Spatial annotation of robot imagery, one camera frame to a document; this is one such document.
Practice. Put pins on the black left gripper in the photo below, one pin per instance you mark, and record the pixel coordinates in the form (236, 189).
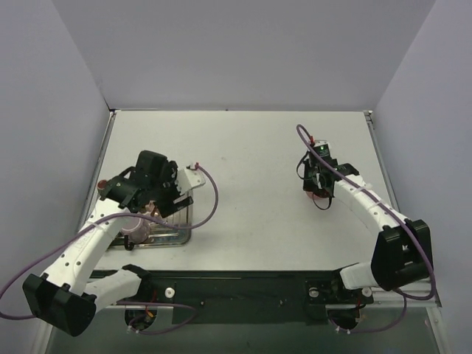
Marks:
(169, 195)

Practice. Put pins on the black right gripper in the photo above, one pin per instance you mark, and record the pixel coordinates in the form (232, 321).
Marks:
(317, 184)

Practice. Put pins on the red mug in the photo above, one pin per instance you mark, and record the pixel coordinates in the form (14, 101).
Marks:
(318, 195)

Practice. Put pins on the pink faceted mug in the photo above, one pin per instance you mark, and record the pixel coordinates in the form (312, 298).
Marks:
(151, 209)

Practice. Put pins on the lilac mug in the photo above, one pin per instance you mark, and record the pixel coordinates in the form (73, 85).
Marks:
(137, 230)

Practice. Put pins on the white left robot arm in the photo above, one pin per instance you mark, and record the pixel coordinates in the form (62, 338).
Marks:
(63, 295)

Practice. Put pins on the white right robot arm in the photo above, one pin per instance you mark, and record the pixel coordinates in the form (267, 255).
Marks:
(402, 252)

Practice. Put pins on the brown small mug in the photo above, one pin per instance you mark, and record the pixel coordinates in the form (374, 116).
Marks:
(101, 185)

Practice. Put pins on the metal tray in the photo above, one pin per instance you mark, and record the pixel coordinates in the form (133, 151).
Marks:
(169, 228)

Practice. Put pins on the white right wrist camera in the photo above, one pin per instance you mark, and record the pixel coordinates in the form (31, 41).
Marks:
(322, 148)

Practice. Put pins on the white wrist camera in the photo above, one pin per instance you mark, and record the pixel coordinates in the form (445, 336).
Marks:
(189, 178)
(322, 148)

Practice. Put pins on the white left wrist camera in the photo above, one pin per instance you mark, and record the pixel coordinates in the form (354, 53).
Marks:
(189, 178)

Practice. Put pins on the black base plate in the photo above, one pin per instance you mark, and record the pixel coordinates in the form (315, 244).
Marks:
(255, 297)

